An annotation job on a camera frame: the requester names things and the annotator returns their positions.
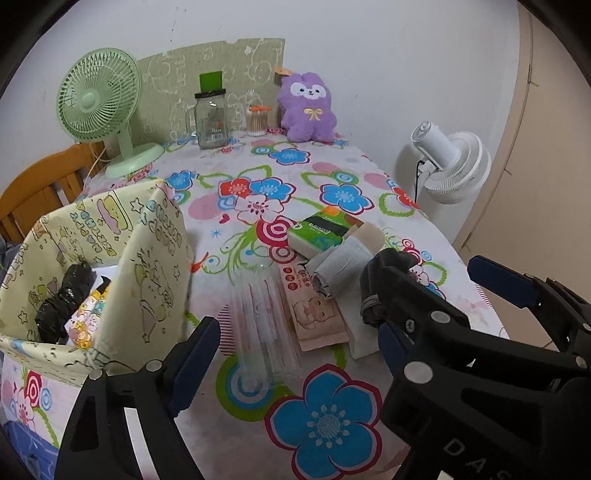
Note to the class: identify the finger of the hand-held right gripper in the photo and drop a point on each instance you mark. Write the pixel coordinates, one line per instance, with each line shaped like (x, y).
(498, 279)
(425, 307)

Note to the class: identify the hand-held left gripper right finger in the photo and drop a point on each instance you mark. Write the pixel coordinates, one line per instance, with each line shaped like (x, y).
(391, 346)

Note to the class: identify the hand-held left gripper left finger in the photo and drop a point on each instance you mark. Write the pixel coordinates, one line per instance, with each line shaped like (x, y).
(196, 360)

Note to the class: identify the dark grey cloth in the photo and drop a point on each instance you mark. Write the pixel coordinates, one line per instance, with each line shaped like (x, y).
(392, 258)

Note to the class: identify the beige towel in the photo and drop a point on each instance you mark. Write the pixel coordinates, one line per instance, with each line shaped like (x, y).
(367, 235)

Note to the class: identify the yellow cartoon gift bag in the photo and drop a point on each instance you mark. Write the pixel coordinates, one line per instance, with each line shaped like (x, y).
(147, 258)

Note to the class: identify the green tissue pack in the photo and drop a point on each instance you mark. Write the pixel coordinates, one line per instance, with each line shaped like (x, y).
(318, 230)

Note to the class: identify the white folded cloth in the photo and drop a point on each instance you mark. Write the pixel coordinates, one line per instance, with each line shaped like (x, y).
(364, 334)

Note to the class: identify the clear plastic packet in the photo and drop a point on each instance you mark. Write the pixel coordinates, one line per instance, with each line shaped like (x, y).
(263, 318)

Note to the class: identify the pink wet wipes packet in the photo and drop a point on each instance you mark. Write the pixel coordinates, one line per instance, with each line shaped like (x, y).
(314, 314)

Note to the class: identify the grey rolled cloth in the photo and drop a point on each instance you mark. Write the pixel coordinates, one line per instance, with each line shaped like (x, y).
(339, 263)

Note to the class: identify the yellow orange snack packet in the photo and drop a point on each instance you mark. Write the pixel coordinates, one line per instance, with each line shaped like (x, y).
(90, 314)

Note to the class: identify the white clip fan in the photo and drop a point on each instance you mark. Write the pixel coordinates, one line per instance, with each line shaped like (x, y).
(455, 161)

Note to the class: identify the beige wooden door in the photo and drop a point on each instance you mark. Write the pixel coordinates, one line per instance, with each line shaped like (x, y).
(549, 161)

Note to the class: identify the black plastic bag roll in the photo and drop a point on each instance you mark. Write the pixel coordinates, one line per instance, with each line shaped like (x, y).
(60, 300)

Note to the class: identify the floral tablecloth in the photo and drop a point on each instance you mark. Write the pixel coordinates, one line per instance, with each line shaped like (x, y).
(323, 184)

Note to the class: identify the purple plush toy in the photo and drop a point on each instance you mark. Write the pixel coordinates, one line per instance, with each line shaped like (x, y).
(307, 106)

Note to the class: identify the wooden chair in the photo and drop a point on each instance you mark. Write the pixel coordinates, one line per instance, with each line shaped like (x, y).
(41, 184)

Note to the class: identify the glass jar mug black lid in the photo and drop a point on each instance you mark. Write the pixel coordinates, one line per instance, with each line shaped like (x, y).
(212, 122)

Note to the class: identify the cotton swab container orange lid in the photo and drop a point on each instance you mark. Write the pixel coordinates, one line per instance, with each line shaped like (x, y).
(257, 122)

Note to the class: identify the brown paper hang tag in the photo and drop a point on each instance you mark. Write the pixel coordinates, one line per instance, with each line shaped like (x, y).
(280, 76)

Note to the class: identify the green plastic cup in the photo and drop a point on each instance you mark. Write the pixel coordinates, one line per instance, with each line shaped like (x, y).
(211, 83)

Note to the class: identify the green desk fan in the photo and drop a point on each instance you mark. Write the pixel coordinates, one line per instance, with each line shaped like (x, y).
(99, 99)

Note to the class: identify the green patterned wall sheet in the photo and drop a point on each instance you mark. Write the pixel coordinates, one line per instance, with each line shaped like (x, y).
(171, 92)

